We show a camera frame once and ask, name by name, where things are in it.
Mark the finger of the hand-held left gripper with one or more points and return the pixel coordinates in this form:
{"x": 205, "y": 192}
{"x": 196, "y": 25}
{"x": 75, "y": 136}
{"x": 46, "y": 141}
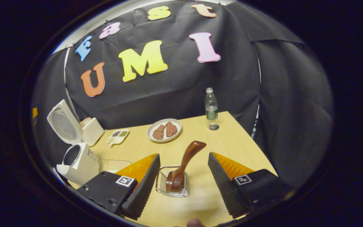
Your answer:
{"x": 35, "y": 113}

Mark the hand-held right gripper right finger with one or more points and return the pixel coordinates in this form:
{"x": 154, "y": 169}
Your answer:
{"x": 224, "y": 189}

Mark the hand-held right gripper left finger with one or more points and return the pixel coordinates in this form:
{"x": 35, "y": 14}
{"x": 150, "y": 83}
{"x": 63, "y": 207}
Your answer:
{"x": 143, "y": 189}

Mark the brown wooden spoon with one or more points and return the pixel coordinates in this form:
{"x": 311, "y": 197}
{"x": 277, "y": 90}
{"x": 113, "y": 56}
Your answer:
{"x": 187, "y": 157}

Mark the white rice cooker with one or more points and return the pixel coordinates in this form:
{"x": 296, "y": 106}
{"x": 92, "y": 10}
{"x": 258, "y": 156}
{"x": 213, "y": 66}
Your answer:
{"x": 80, "y": 164}

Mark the toast slice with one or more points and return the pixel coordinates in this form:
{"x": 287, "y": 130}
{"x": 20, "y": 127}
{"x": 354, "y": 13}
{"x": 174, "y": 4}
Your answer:
{"x": 85, "y": 121}

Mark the brown meat piece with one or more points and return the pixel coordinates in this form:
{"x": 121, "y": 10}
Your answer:
{"x": 171, "y": 129}
{"x": 158, "y": 132}

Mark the white divided grain tray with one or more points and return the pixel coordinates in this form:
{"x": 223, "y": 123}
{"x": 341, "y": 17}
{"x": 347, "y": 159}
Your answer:
{"x": 118, "y": 135}

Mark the white toaster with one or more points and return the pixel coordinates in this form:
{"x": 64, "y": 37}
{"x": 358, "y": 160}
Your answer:
{"x": 95, "y": 130}

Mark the small bottle cap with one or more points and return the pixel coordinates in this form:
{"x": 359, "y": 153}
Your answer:
{"x": 214, "y": 126}

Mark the white round plate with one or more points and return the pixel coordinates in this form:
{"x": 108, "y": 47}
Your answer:
{"x": 173, "y": 121}

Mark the clear plastic water bottle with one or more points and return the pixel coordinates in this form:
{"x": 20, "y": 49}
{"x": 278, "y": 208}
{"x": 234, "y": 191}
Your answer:
{"x": 211, "y": 107}

